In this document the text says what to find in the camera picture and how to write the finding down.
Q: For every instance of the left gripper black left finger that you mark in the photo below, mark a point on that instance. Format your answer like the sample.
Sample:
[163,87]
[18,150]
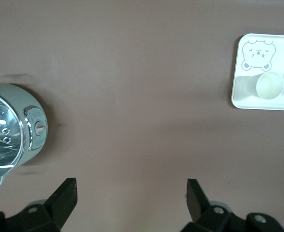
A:
[57,210]

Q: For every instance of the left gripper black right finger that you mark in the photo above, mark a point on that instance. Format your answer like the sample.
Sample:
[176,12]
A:
[202,215]

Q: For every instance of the white plastic cup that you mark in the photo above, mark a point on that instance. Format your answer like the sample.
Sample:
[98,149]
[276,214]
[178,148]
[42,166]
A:
[270,87]

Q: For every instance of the cream tray with bear print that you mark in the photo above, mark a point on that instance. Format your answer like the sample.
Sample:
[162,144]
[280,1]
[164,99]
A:
[253,102]

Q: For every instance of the glass pot lid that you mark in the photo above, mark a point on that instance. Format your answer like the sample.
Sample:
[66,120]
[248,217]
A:
[2,135]

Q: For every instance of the grey electric cooking pot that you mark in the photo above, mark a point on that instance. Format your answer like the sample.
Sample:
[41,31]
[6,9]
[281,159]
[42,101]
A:
[35,108]

